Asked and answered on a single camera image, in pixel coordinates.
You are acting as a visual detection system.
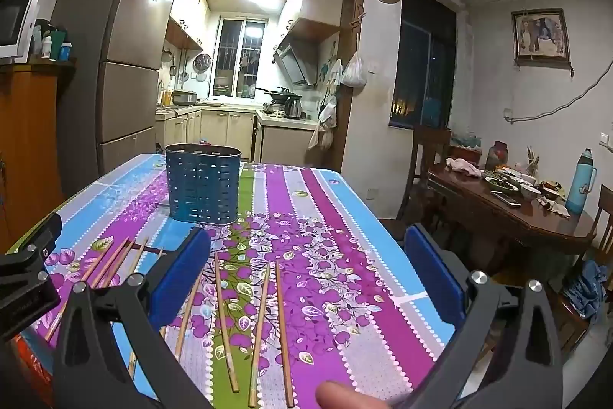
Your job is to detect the wooden chopstick one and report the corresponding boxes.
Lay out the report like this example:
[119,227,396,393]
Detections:
[45,248,109,343]

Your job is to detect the wooden chopstick five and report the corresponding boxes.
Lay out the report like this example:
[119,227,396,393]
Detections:
[214,253,240,393]

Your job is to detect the wooden chopstick six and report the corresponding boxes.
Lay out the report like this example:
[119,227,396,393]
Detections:
[248,264,271,408]

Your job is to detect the wooden chopstick seven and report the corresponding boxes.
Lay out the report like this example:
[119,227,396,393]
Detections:
[275,264,295,408]

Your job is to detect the wooden chopstick four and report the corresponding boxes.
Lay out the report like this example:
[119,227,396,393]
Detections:
[175,276,202,361]

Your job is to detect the wooden chopstick two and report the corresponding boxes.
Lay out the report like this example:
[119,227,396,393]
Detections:
[92,238,131,289]

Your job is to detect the wooden chopstick three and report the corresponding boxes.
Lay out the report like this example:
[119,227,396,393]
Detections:
[128,237,149,276]

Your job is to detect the beige kitchen counter cabinets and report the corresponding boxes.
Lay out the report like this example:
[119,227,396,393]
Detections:
[155,104,323,166]

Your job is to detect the kitchen window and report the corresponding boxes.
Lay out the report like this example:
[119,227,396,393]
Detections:
[211,18,267,99]

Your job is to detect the right hand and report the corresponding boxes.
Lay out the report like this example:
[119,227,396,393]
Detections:
[315,381,391,409]

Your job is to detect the orange wooden cabinet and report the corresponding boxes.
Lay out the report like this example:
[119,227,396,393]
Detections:
[1,62,75,252]

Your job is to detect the dark wooden dining table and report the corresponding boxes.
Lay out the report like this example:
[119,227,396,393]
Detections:
[427,163,594,275]

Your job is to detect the blue perforated utensil holder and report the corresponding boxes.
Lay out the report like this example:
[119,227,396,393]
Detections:
[165,143,241,225]

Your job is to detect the blue thermos flask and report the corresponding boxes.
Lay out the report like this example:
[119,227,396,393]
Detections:
[565,148,597,215]

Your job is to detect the floral plastic tablecloth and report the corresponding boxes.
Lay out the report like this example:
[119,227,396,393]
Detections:
[8,153,456,409]

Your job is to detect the pink cloth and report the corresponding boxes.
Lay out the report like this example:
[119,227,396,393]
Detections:
[446,158,482,179]

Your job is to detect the blue lidded jar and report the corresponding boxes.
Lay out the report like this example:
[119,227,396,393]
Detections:
[58,41,73,61]

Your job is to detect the white medicine bottle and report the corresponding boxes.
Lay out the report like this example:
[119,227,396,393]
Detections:
[41,35,53,59]

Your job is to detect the rice cooker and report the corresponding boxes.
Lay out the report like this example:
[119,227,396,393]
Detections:
[171,89,197,106]

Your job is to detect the green box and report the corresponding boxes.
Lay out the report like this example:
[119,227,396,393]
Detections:
[50,29,67,60]

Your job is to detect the wooden dining chair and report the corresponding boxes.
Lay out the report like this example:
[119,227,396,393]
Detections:
[380,126,452,246]

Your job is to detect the white microwave oven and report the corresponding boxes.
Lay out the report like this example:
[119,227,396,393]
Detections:
[0,0,39,63]

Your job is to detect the grey tall refrigerator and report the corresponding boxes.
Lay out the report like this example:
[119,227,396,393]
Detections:
[51,0,172,197]

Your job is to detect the steel electric kettle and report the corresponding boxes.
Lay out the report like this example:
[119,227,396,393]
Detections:
[284,94,302,119]

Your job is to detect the black wok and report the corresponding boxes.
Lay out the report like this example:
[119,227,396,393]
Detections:
[257,87,300,105]

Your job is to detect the dark living room window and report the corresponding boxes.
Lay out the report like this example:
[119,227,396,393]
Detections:
[388,0,457,129]

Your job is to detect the framed elephant picture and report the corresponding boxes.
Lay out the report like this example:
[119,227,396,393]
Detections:
[511,8,570,64]

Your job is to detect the white hanging plastic bag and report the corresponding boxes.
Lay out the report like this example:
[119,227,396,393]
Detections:
[340,50,367,88]

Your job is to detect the steel range hood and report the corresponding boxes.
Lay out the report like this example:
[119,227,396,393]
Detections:
[273,41,318,86]

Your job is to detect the white wall cable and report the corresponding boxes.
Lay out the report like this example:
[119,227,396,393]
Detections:
[502,58,613,126]

